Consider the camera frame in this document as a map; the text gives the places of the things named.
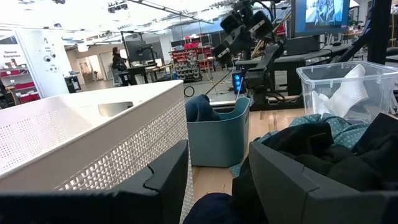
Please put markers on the wooden desk with black legs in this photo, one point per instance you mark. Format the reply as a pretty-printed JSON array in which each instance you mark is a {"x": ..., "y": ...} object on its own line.
[{"x": 155, "y": 69}]

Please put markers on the person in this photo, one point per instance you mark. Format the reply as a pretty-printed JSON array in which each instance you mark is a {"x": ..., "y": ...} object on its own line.
[{"x": 118, "y": 60}]

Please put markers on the shelf of red parts bins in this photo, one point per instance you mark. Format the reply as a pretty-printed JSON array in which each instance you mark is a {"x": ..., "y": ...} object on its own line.
[{"x": 186, "y": 62}]

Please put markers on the computer tower with blue lights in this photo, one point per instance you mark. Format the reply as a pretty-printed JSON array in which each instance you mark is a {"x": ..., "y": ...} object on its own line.
[{"x": 238, "y": 81}]

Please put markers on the black waste bin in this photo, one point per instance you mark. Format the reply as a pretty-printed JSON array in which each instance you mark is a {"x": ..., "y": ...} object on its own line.
[{"x": 73, "y": 84}]

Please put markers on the blue-grey plastic bin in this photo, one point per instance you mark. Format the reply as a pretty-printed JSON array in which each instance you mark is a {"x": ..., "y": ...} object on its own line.
[{"x": 217, "y": 140}]

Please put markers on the dark monitor on arm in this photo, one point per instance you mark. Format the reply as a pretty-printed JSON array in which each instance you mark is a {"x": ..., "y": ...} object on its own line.
[{"x": 138, "y": 51}]

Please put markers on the black frame post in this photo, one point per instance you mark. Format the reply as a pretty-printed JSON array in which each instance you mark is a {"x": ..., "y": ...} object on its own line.
[{"x": 379, "y": 31}]

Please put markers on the white ribbed cloth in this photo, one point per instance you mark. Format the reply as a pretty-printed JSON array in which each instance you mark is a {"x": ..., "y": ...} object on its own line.
[{"x": 348, "y": 93}]

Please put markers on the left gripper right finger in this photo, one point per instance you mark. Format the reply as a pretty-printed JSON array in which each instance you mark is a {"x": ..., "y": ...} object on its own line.
[{"x": 295, "y": 199}]

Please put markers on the computer monitor with stand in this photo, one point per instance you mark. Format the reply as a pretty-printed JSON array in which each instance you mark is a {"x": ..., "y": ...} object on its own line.
[{"x": 320, "y": 15}]

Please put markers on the clear plastic box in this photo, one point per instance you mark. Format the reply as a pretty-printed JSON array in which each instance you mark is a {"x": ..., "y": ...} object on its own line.
[{"x": 314, "y": 81}]

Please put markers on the shelf with red boxes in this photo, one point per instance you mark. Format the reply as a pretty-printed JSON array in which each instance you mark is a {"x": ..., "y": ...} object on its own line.
[{"x": 25, "y": 90}]

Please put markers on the teal flower-print cloth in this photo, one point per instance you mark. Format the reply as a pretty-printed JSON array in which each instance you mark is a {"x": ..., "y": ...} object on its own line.
[{"x": 345, "y": 133}]

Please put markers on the white equipment cabinet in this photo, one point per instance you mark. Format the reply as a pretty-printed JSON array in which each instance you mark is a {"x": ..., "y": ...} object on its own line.
[{"x": 43, "y": 62}]

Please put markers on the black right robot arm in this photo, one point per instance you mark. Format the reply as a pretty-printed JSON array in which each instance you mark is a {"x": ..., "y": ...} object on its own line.
[{"x": 245, "y": 34}]

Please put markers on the dark blue fleece cloth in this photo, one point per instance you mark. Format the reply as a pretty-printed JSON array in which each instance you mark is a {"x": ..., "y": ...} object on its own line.
[{"x": 200, "y": 109}]

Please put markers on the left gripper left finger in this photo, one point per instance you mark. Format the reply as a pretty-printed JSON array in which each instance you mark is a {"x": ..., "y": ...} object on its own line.
[{"x": 124, "y": 205}]

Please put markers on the white perforated basket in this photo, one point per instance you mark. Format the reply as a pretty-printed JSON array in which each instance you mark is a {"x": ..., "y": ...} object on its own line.
[{"x": 77, "y": 130}]

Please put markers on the navy blue cloth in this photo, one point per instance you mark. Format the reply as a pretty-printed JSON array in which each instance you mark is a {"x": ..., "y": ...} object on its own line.
[{"x": 211, "y": 208}]

